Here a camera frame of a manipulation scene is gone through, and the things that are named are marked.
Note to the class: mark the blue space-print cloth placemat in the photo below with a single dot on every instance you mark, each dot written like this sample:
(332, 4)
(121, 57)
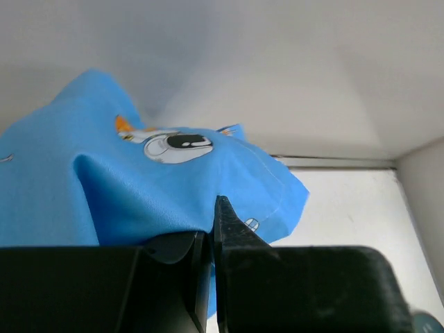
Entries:
(85, 170)

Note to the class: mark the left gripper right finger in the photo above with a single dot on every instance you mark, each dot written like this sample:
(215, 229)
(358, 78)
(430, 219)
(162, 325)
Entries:
(246, 275)

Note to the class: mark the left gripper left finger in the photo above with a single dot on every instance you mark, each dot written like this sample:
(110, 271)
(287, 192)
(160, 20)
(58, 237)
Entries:
(180, 282)

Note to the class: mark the teal ceramic plate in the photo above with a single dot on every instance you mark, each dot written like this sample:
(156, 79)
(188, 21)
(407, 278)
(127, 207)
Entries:
(424, 322)

